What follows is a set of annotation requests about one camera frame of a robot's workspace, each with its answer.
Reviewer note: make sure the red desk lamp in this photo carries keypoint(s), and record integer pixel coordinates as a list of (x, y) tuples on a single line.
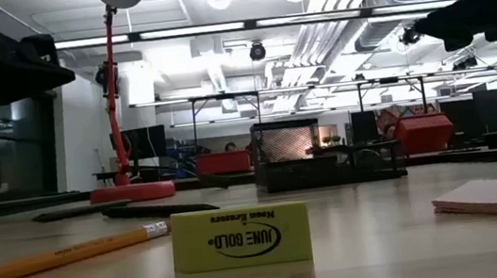
[(131, 192)]

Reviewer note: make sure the yellow pencil with eraser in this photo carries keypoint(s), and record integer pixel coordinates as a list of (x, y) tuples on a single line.
[(54, 258)]

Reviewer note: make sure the black pen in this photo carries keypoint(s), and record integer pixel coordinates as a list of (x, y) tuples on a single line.
[(157, 210), (77, 211)]

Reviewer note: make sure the person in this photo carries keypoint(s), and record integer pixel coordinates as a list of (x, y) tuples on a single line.
[(231, 147)]

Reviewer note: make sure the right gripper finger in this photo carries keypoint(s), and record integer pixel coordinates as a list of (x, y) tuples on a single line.
[(460, 42), (476, 16)]

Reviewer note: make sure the black ceiling spotlight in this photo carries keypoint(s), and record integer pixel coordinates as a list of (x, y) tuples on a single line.
[(410, 36), (258, 51)]

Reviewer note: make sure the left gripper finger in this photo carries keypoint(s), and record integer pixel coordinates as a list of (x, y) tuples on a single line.
[(22, 79)]

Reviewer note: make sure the black metal rig frame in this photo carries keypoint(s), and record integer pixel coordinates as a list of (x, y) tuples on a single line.
[(388, 80), (224, 96)]

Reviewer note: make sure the yellow-green rubber eraser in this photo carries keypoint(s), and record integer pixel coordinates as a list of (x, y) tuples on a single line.
[(194, 240)]

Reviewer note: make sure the red storage bin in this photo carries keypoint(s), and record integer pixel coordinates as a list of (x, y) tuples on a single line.
[(423, 134), (223, 163)]

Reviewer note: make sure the black mesh desk organizer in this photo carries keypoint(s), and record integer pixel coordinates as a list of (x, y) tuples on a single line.
[(328, 172)]

